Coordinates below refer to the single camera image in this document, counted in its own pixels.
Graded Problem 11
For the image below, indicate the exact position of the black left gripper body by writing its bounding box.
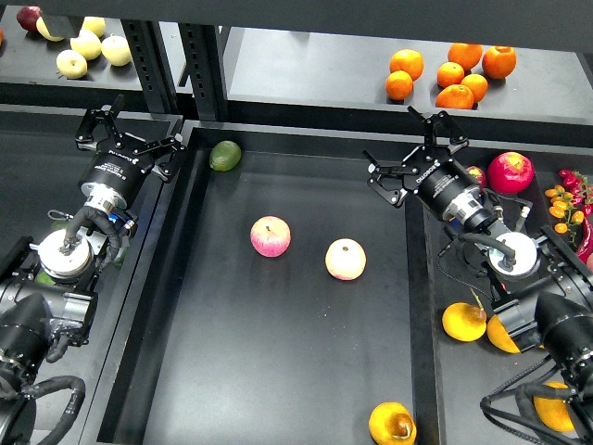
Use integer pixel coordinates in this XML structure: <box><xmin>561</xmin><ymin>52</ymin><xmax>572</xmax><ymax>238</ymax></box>
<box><xmin>79</xmin><ymin>133</ymin><xmax>155</xmax><ymax>209</ymax></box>

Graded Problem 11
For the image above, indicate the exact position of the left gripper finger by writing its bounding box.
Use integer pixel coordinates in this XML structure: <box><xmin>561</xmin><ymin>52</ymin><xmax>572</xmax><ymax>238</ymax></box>
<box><xmin>74</xmin><ymin>94</ymin><xmax>126</xmax><ymax>153</ymax></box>
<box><xmin>132</xmin><ymin>133</ymin><xmax>186</xmax><ymax>184</ymax></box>

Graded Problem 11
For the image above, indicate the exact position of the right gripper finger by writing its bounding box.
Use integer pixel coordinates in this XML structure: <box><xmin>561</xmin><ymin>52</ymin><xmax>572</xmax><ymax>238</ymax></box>
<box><xmin>362</xmin><ymin>150</ymin><xmax>410</xmax><ymax>207</ymax></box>
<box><xmin>407</xmin><ymin>106</ymin><xmax>469</xmax><ymax>155</ymax></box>

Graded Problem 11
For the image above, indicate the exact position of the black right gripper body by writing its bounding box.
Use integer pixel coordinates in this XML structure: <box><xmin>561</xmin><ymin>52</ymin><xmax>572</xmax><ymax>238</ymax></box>
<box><xmin>401</xmin><ymin>146</ymin><xmax>484</xmax><ymax>223</ymax></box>

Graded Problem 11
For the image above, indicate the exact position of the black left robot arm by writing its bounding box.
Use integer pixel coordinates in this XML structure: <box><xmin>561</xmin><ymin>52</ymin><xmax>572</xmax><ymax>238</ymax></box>
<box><xmin>1</xmin><ymin>95</ymin><xmax>187</xmax><ymax>444</ymax></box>

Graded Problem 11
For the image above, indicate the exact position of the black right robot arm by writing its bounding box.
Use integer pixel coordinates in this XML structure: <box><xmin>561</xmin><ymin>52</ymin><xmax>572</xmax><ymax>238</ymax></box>
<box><xmin>368</xmin><ymin>111</ymin><xmax>592</xmax><ymax>444</ymax></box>

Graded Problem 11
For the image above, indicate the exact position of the yellow pear under arm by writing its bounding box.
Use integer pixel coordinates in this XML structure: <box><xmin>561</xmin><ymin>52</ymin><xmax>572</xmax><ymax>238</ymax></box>
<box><xmin>486</xmin><ymin>315</ymin><xmax>521</xmax><ymax>354</ymax></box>

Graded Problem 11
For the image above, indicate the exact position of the green avocado at tray corner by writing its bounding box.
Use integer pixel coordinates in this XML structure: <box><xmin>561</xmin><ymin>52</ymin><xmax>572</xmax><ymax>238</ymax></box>
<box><xmin>209</xmin><ymin>140</ymin><xmax>242</xmax><ymax>172</ymax></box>

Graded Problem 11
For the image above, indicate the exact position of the dark green avocado upright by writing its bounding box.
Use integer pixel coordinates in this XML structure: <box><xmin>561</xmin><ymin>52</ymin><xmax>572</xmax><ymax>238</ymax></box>
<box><xmin>114</xmin><ymin>246</ymin><xmax>129</xmax><ymax>267</ymax></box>

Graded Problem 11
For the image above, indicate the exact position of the green avocado left group top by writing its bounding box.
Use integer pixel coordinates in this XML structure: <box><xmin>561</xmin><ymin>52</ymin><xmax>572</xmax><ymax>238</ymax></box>
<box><xmin>50</xmin><ymin>221</ymin><xmax>69</xmax><ymax>232</ymax></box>

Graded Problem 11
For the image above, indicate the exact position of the green avocado group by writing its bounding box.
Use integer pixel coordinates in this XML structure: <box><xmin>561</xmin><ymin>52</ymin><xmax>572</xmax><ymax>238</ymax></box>
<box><xmin>50</xmin><ymin>221</ymin><xmax>69</xmax><ymax>232</ymax></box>
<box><xmin>35</xmin><ymin>272</ymin><xmax>56</xmax><ymax>286</ymax></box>

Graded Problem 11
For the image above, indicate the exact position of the green avocado left group lower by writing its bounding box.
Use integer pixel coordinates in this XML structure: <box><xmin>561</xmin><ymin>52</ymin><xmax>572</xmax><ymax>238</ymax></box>
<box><xmin>35</xmin><ymin>272</ymin><xmax>56</xmax><ymax>286</ymax></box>

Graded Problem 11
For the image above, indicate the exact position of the yellow pear with stem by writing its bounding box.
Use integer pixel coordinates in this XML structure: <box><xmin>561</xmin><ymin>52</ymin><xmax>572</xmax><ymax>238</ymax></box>
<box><xmin>441</xmin><ymin>288</ymin><xmax>487</xmax><ymax>342</ymax></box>

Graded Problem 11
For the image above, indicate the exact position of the orange front lowest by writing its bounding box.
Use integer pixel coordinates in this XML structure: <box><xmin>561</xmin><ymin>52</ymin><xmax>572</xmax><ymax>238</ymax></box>
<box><xmin>435</xmin><ymin>84</ymin><xmax>474</xmax><ymax>109</ymax></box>

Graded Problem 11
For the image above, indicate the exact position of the dark red apple right tray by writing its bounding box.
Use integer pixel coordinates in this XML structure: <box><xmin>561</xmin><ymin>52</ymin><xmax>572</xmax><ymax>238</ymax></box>
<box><xmin>467</xmin><ymin>166</ymin><xmax>487</xmax><ymax>188</ymax></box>

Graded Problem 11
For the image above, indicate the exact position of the small orange middle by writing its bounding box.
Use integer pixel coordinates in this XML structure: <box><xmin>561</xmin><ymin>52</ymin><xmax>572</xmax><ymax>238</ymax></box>
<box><xmin>436</xmin><ymin>61</ymin><xmax>465</xmax><ymax>88</ymax></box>

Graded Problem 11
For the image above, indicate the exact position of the orange right middle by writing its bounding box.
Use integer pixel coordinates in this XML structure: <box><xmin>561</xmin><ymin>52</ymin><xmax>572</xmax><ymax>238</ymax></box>
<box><xmin>461</xmin><ymin>73</ymin><xmax>488</xmax><ymax>104</ymax></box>

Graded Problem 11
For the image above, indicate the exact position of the orange lower left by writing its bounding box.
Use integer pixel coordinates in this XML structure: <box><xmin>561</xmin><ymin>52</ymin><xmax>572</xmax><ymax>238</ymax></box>
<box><xmin>385</xmin><ymin>70</ymin><xmax>413</xmax><ymax>101</ymax></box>

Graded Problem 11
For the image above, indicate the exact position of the orange top left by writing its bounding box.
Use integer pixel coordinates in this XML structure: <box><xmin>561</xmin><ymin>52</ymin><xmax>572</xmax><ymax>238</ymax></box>
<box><xmin>389</xmin><ymin>48</ymin><xmax>424</xmax><ymax>81</ymax></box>

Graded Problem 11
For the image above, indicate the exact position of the orange top middle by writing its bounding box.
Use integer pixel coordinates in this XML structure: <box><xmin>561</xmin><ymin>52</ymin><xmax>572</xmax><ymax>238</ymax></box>
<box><xmin>448</xmin><ymin>43</ymin><xmax>483</xmax><ymax>71</ymax></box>

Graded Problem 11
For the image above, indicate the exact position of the pale yellow apple front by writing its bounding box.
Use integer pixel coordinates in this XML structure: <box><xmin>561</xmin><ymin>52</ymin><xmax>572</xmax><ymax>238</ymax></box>
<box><xmin>56</xmin><ymin>50</ymin><xmax>88</xmax><ymax>80</ymax></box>

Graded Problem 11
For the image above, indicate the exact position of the orange top right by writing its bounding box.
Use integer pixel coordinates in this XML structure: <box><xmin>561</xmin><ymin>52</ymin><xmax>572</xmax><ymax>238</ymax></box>
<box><xmin>482</xmin><ymin>45</ymin><xmax>517</xmax><ymax>80</ymax></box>

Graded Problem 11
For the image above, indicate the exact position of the pale yellow pink apple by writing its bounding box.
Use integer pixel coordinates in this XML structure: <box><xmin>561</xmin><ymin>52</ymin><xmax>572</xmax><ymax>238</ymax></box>
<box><xmin>325</xmin><ymin>238</ymin><xmax>367</xmax><ymax>281</ymax></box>

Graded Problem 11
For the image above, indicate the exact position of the pale yellow apple right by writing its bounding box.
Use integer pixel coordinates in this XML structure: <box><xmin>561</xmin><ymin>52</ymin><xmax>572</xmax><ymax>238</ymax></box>
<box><xmin>101</xmin><ymin>34</ymin><xmax>132</xmax><ymax>67</ymax></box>

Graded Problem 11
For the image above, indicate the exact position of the pale yellow apple middle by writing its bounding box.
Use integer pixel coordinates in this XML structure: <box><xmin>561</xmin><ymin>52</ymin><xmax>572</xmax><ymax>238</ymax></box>
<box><xmin>69</xmin><ymin>29</ymin><xmax>102</xmax><ymax>60</ymax></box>

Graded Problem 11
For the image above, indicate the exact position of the pale yellow apple back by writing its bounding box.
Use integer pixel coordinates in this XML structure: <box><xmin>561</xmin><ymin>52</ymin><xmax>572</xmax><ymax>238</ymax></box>
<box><xmin>82</xmin><ymin>16</ymin><xmax>106</xmax><ymax>38</ymax></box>

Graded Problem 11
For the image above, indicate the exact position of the black shelf upright left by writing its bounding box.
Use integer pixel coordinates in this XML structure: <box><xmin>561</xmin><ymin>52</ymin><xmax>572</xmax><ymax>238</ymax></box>
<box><xmin>120</xmin><ymin>19</ymin><xmax>178</xmax><ymax>114</ymax></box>

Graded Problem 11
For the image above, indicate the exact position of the black shelf upright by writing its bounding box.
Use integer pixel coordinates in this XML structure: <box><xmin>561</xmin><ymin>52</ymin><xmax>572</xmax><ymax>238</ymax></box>
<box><xmin>120</xmin><ymin>19</ymin><xmax>178</xmax><ymax>114</ymax></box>
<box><xmin>178</xmin><ymin>23</ymin><xmax>229</xmax><ymax>122</ymax></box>

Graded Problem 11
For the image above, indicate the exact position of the pale yellow apple slice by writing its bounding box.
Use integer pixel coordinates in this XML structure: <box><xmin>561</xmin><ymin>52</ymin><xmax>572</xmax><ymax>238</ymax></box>
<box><xmin>35</xmin><ymin>17</ymin><xmax>65</xmax><ymax>42</ymax></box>

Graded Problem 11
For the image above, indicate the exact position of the pink red apple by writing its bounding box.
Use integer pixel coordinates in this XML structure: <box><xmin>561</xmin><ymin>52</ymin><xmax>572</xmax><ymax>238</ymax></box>
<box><xmin>250</xmin><ymin>215</ymin><xmax>291</xmax><ymax>258</ymax></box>

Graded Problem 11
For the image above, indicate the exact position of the black shelf upright right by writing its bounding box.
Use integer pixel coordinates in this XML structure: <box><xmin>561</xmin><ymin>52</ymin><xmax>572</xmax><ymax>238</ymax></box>
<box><xmin>178</xmin><ymin>23</ymin><xmax>229</xmax><ymax>122</ymax></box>

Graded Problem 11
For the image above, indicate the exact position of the dark red apple shelf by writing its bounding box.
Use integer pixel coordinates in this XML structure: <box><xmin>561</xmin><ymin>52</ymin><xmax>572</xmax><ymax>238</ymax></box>
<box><xmin>16</xmin><ymin>6</ymin><xmax>41</xmax><ymax>32</ymax></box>

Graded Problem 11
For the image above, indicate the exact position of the cherry tomato bunch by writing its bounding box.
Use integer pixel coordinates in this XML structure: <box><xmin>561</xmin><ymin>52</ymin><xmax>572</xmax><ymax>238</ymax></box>
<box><xmin>544</xmin><ymin>169</ymin><xmax>592</xmax><ymax>235</ymax></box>

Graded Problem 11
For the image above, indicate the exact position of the black centre tray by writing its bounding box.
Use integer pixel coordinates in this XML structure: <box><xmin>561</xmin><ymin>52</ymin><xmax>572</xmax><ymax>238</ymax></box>
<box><xmin>112</xmin><ymin>121</ymin><xmax>442</xmax><ymax>444</ymax></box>

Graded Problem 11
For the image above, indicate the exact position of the red chili pepper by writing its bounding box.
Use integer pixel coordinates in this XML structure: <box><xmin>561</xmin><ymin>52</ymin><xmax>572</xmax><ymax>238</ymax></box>
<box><xmin>575</xmin><ymin>218</ymin><xmax>592</xmax><ymax>262</ymax></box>

